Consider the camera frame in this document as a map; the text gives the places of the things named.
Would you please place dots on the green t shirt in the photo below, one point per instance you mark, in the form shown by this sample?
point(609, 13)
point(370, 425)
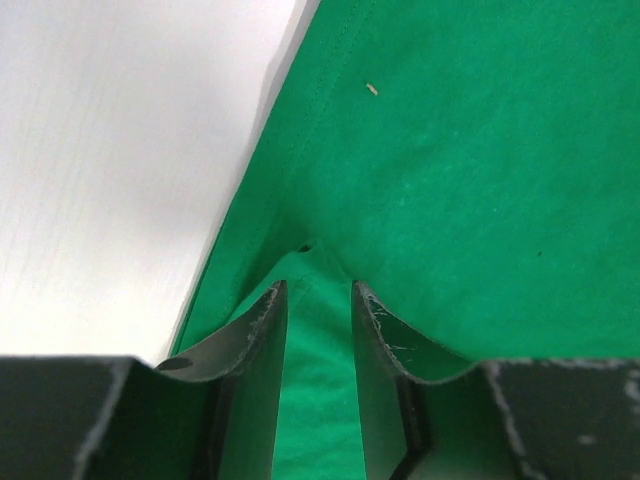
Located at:
point(476, 163)

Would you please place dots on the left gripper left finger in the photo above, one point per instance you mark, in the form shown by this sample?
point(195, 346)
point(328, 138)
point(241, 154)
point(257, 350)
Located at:
point(209, 412)

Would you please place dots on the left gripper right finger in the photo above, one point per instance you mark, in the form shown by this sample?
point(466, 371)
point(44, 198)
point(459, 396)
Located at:
point(428, 413)

